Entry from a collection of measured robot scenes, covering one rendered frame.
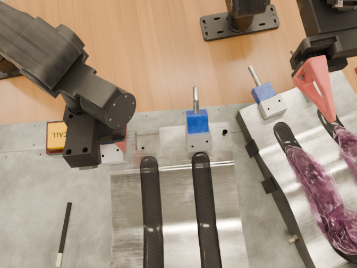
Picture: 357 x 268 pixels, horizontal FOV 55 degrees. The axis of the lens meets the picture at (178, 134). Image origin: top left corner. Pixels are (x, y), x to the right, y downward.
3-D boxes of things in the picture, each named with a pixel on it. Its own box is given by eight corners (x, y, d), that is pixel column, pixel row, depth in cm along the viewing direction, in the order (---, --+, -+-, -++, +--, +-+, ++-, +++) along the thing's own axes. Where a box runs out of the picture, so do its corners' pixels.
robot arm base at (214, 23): (288, 9, 82) (280, -15, 84) (205, 25, 81) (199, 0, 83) (279, 28, 89) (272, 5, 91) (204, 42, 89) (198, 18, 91)
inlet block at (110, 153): (102, 103, 74) (93, 98, 68) (125, 100, 73) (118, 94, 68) (107, 165, 72) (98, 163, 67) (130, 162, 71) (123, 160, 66)
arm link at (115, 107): (148, 95, 52) (112, 45, 42) (115, 141, 51) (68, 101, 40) (98, 69, 58) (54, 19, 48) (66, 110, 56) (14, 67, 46)
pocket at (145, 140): (137, 134, 78) (134, 130, 74) (160, 132, 78) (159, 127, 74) (138, 153, 76) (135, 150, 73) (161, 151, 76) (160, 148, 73)
